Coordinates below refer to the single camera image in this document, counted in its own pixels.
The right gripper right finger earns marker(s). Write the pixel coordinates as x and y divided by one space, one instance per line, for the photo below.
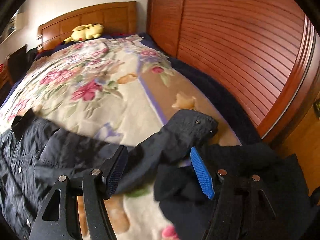
255 191

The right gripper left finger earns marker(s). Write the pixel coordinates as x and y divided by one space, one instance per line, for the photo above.
82 199

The dark navy jacket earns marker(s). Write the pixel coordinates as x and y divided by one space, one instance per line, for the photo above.
165 157

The floral quilt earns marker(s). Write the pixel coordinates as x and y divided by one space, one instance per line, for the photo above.
25 164

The wooden chair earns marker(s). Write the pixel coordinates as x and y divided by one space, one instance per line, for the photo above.
20 61

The wooden louvered wardrobe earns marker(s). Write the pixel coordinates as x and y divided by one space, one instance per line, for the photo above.
265 52

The yellow Pikachu plush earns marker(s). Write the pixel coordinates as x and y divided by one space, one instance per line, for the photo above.
85 32

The wooden headboard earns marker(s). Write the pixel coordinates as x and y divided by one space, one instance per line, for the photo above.
116 17

